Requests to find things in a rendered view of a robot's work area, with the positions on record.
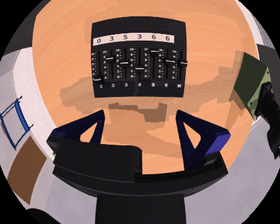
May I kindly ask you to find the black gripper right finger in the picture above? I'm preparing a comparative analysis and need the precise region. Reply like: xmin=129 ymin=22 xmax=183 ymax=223
xmin=175 ymin=109 xmax=231 ymax=170

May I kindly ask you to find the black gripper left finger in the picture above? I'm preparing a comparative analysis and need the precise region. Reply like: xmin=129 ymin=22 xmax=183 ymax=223
xmin=50 ymin=109 xmax=105 ymax=143

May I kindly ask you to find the black lighting desk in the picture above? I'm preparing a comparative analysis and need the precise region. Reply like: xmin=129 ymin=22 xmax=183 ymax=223
xmin=91 ymin=16 xmax=188 ymax=98

